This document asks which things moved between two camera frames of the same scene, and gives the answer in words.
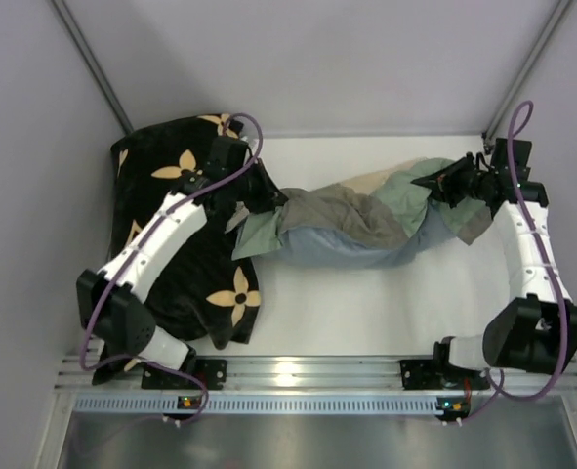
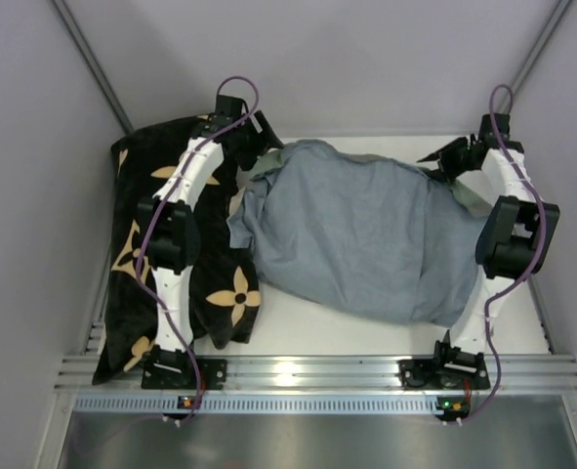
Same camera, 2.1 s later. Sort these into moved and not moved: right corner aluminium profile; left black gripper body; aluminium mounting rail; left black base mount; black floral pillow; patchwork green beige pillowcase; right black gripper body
Moved: left black gripper body; right black gripper body; patchwork green beige pillowcase
Not moved: left black base mount; aluminium mounting rail; right corner aluminium profile; black floral pillow
